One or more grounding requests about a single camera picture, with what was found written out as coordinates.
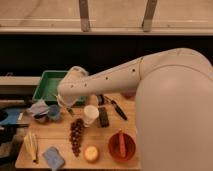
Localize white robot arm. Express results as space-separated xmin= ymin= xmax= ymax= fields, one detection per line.
xmin=58 ymin=48 xmax=213 ymax=171

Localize green plastic tray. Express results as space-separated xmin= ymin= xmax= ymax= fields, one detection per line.
xmin=33 ymin=66 xmax=88 ymax=104

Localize blue plastic cup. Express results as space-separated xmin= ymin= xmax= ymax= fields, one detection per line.
xmin=47 ymin=105 xmax=60 ymax=121

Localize white plastic cup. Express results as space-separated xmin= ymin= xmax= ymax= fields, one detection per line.
xmin=83 ymin=105 xmax=99 ymax=127

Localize bunch of red grapes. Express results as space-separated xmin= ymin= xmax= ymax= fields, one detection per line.
xmin=69 ymin=118 xmax=84 ymax=157

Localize crumpled white blue cloth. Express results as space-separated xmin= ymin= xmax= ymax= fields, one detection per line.
xmin=27 ymin=100 xmax=49 ymax=123

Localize black rectangular remote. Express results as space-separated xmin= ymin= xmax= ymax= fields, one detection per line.
xmin=99 ymin=107 xmax=109 ymax=127

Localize yellow banana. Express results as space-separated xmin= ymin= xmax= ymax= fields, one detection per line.
xmin=24 ymin=131 xmax=38 ymax=163

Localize yellow round fruit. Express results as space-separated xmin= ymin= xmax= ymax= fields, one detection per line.
xmin=84 ymin=145 xmax=99 ymax=163

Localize blue sponge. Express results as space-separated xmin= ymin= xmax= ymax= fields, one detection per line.
xmin=42 ymin=147 xmax=65 ymax=171

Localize blue black object at left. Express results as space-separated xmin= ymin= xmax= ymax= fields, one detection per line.
xmin=0 ymin=107 xmax=23 ymax=145

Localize purple bowl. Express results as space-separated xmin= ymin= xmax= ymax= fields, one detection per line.
xmin=121 ymin=92 xmax=135 ymax=99

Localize red bowl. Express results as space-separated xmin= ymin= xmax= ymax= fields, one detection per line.
xmin=108 ymin=132 xmax=136 ymax=162

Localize orange carrot toy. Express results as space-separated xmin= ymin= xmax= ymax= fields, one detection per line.
xmin=119 ymin=130 xmax=126 ymax=158

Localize black handled knife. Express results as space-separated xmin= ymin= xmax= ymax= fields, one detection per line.
xmin=104 ymin=96 xmax=128 ymax=121

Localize metal window post left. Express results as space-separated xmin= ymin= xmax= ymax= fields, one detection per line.
xmin=78 ymin=0 xmax=90 ymax=32

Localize metal window post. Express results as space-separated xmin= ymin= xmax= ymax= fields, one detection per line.
xmin=142 ymin=0 xmax=158 ymax=32
xmin=78 ymin=0 xmax=90 ymax=32

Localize metal window post right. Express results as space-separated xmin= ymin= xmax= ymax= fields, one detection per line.
xmin=142 ymin=0 xmax=158 ymax=32

